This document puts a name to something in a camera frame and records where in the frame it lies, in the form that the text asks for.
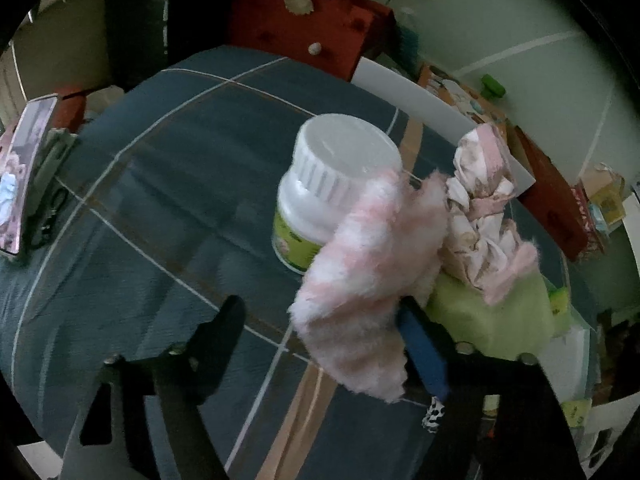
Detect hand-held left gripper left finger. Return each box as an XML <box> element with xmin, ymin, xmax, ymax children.
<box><xmin>60</xmin><ymin>295</ymin><xmax>247</xmax><ymax>480</ymax></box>

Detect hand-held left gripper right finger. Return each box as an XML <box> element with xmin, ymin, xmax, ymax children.
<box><xmin>396</xmin><ymin>299</ymin><xmax>587</xmax><ymax>480</ymax></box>

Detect leopard print scrunchie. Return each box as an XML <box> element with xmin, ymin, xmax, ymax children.
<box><xmin>421</xmin><ymin>396</ymin><xmax>446</xmax><ymax>431</ymax></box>

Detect pink fluffy cloth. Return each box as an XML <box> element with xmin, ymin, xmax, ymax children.
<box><xmin>287</xmin><ymin>167</ymin><xmax>541</xmax><ymax>403</ymax></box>

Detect white tray box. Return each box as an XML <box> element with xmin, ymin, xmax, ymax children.
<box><xmin>537</xmin><ymin>285</ymin><xmax>601</xmax><ymax>406</ymax></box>

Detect light green cloth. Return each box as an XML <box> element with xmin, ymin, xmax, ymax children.
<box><xmin>427</xmin><ymin>275</ymin><xmax>571</xmax><ymax>361</ymax></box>

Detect blue plaid blanket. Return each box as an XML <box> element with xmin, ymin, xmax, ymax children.
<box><xmin>0</xmin><ymin>45</ymin><xmax>601</xmax><ymax>480</ymax></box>

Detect green tissue pack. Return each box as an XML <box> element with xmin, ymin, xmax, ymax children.
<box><xmin>547</xmin><ymin>285</ymin><xmax>571</xmax><ymax>321</ymax></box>

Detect green flat packet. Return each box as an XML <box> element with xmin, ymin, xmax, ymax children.
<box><xmin>560</xmin><ymin>399</ymin><xmax>593</xmax><ymax>428</ymax></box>

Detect pink floral cloth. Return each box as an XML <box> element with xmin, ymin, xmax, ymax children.
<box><xmin>442</xmin><ymin>125</ymin><xmax>526</xmax><ymax>291</ymax></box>

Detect patterned basket with items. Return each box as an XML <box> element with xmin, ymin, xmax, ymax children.
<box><xmin>570</xmin><ymin>185</ymin><xmax>608</xmax><ymax>256</ymax></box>

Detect red cardboard box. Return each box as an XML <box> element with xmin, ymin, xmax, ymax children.
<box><xmin>510</xmin><ymin>125</ymin><xmax>588</xmax><ymax>261</ymax></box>

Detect white bottle with green label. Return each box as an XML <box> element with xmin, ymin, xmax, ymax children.
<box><xmin>271</xmin><ymin>114</ymin><xmax>403</xmax><ymax>275</ymax></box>

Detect light blue packet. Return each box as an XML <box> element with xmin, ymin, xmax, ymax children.
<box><xmin>587</xmin><ymin>202</ymin><xmax>613</xmax><ymax>233</ymax></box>

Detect yellow gift box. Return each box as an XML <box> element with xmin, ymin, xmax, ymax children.
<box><xmin>582</xmin><ymin>165</ymin><xmax>626</xmax><ymax>226</ymax></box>

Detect white board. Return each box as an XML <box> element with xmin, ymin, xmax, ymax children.
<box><xmin>350</xmin><ymin>56</ymin><xmax>536</xmax><ymax>201</ymax></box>

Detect orange printed box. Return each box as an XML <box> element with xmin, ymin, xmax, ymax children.
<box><xmin>417</xmin><ymin>62</ymin><xmax>508</xmax><ymax>131</ymax></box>

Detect red plastic object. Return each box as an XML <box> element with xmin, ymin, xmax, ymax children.
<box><xmin>52</xmin><ymin>92</ymin><xmax>88</xmax><ymax>131</ymax></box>

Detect green dumbbell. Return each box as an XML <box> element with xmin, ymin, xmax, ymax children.
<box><xmin>480</xmin><ymin>74</ymin><xmax>507</xmax><ymax>98</ymax></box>

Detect clear water bottle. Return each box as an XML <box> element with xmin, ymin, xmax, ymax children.
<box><xmin>397</xmin><ymin>7</ymin><xmax>421</xmax><ymax>73</ymax></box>

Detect red tote bag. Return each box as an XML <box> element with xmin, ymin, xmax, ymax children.
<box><xmin>227</xmin><ymin>0</ymin><xmax>396</xmax><ymax>81</ymax></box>

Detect dark cabinet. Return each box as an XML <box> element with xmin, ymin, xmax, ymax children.
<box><xmin>102</xmin><ymin>0</ymin><xmax>171</xmax><ymax>86</ymax></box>

